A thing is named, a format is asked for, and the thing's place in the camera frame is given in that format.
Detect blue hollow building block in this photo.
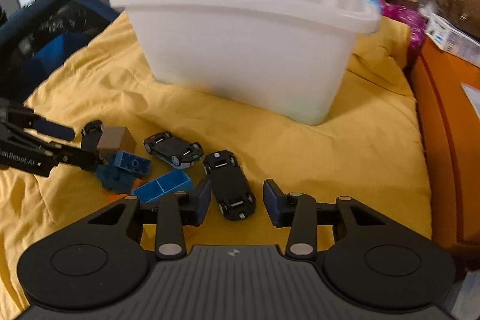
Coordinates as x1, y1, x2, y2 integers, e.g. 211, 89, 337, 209
133, 170, 194, 203

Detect small blue building block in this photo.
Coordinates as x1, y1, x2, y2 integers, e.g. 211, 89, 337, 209
114, 151, 151, 177

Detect dark teal toy vehicle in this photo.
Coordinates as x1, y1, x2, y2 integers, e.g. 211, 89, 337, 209
95, 164, 145, 194

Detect black toy car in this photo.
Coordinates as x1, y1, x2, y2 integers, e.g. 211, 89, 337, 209
143, 132, 203, 170
202, 150, 256, 221

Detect yellow cloth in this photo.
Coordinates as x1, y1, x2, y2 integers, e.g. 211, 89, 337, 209
1, 13, 432, 319

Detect orange cardboard box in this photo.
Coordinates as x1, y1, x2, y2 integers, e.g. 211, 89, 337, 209
409, 39, 479, 260

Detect white plastic bin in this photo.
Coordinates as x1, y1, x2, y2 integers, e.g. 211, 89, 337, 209
110, 0, 381, 125

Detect magenta plastic bag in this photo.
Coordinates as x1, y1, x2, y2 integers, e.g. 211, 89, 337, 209
379, 0, 427, 62

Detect white carton box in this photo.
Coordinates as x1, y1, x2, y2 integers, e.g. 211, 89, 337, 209
426, 14, 480, 67

